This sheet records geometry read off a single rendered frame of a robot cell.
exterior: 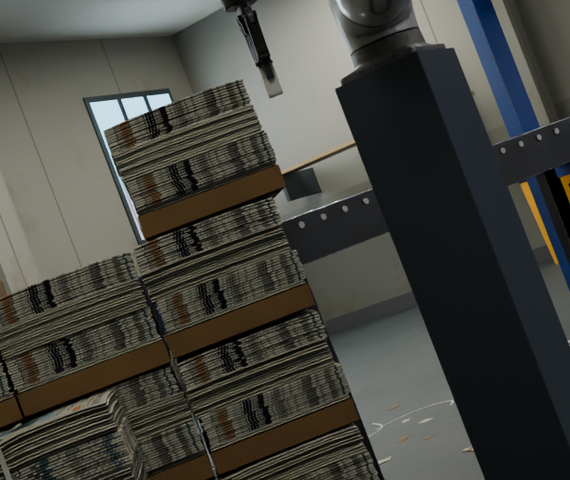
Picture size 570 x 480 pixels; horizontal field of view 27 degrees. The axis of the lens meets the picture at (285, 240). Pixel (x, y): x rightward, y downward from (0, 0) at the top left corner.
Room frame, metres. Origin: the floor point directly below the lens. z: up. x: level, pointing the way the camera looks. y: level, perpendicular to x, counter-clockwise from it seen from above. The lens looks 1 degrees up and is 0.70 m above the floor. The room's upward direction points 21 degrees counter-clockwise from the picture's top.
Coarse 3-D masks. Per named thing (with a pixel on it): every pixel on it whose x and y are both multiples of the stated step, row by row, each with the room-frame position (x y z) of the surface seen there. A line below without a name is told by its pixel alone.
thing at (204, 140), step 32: (192, 96) 2.26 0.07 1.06; (224, 96) 2.27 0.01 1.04; (128, 128) 2.24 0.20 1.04; (160, 128) 2.25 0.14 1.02; (192, 128) 2.25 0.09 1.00; (224, 128) 2.26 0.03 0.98; (256, 128) 2.27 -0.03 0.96; (128, 160) 2.24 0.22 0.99; (160, 160) 2.24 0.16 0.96; (192, 160) 2.25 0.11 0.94; (224, 160) 2.25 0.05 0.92; (256, 160) 2.26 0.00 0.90; (160, 192) 2.24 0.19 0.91; (192, 192) 2.25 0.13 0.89; (192, 224) 2.27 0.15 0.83
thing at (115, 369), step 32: (224, 320) 2.24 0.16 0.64; (256, 320) 2.24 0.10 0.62; (128, 352) 2.22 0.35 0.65; (160, 352) 2.22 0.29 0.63; (64, 384) 2.20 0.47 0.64; (96, 384) 2.21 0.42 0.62; (0, 416) 2.19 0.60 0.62; (320, 416) 2.25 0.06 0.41; (352, 416) 2.26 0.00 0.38; (224, 448) 2.23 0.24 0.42; (256, 448) 2.24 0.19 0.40
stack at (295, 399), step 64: (128, 256) 2.23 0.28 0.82; (192, 256) 2.24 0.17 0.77; (256, 256) 2.26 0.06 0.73; (0, 320) 2.20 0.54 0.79; (64, 320) 2.20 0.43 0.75; (128, 320) 2.22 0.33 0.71; (192, 320) 2.24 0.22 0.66; (320, 320) 2.27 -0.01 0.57; (0, 384) 2.19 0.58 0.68; (128, 384) 2.22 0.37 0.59; (192, 384) 2.23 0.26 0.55; (256, 384) 2.25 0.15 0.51; (320, 384) 2.26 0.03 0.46; (192, 448) 2.22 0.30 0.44; (320, 448) 2.25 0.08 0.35
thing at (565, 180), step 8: (568, 176) 8.40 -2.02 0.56; (520, 184) 8.60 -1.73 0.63; (528, 192) 8.50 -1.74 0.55; (568, 192) 8.39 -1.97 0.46; (528, 200) 8.55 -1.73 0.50; (536, 208) 8.49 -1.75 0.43; (536, 216) 8.54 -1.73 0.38; (544, 232) 8.52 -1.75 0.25; (552, 248) 8.51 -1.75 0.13; (552, 256) 8.59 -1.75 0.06
